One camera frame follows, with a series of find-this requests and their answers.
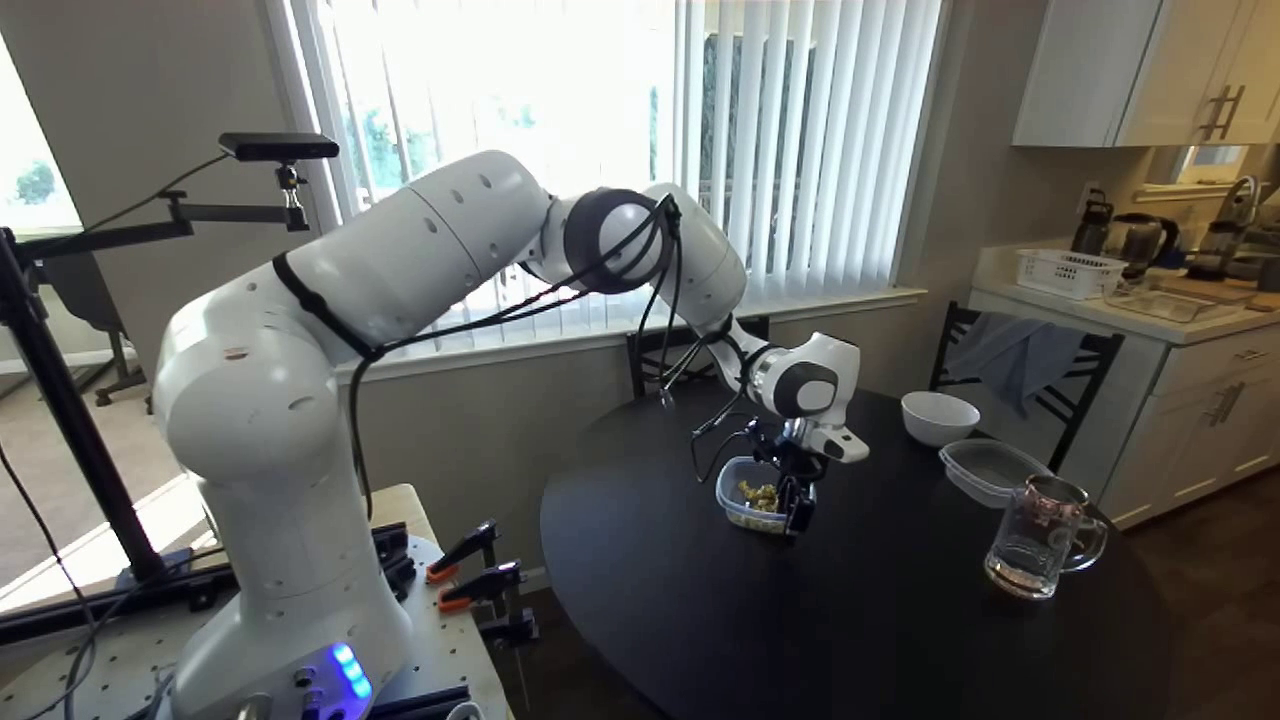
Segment clear plastic lunchbox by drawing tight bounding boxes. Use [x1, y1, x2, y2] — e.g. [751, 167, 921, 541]
[711, 448, 819, 541]

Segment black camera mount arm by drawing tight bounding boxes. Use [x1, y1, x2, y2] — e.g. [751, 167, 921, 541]
[13, 158, 316, 263]

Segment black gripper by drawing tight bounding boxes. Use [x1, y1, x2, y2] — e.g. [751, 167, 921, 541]
[757, 419, 841, 541]

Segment white vertical blinds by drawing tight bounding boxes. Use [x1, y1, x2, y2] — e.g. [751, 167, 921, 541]
[286, 0, 946, 314]

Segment metal robot bench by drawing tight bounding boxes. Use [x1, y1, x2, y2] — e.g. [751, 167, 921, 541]
[0, 481, 519, 720]

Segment white wall cabinet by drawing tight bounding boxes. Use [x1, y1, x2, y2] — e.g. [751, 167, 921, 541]
[1008, 0, 1280, 154]

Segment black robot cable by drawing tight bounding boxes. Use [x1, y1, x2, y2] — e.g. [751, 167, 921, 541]
[268, 187, 751, 529]

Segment white plastic basket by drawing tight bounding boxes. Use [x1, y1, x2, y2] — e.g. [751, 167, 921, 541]
[1016, 250, 1133, 301]

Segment clear glass mug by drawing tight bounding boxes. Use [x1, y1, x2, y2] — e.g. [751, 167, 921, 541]
[980, 470, 1115, 607]

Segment black coffee maker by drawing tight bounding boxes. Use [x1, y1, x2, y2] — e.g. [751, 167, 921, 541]
[1099, 209, 1183, 285]

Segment grey cloth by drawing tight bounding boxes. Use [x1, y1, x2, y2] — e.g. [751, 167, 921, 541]
[962, 314, 1080, 405]

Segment black stereo camera bar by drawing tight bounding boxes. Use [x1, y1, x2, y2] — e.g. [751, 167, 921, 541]
[217, 130, 344, 167]

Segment black chair with cloth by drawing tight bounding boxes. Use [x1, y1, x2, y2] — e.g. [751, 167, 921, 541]
[925, 296, 1128, 477]

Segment black tripod stand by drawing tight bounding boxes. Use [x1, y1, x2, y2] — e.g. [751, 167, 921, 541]
[0, 226, 247, 649]

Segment yellow food pieces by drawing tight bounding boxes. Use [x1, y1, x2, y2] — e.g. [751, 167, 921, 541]
[737, 481, 791, 522]

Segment orange black clamp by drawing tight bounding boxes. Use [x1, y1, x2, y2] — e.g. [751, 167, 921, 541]
[435, 556, 529, 622]
[423, 522, 503, 579]

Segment white counter peninsula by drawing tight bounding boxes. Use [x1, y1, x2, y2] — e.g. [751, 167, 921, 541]
[968, 237, 1280, 531]

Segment white ceramic bowl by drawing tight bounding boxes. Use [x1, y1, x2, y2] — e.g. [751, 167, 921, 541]
[896, 388, 987, 451]

